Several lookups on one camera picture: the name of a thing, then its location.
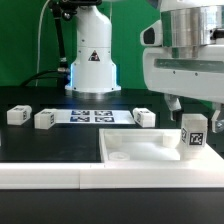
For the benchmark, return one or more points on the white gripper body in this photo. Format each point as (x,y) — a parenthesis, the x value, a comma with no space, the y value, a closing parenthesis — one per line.
(184,60)

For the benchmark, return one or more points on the white square table top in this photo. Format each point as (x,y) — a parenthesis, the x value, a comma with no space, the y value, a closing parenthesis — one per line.
(150,145)

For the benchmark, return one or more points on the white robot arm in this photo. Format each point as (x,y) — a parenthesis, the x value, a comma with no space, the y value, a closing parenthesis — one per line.
(93,71)

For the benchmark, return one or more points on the white U-shaped obstacle fence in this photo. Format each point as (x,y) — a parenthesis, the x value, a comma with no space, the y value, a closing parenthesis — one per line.
(112,175)

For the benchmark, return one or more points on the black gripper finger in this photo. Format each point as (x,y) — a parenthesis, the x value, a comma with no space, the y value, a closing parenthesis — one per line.
(218,118)
(174,106)

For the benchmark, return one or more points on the white sheet with tags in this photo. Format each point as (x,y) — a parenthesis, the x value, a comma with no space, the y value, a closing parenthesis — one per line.
(77,116)

